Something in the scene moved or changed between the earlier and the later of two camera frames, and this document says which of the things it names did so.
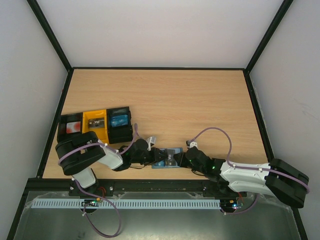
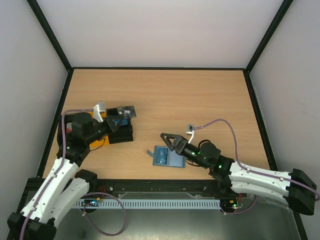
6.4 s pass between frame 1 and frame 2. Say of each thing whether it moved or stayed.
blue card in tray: stayed
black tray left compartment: stayed
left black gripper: moved
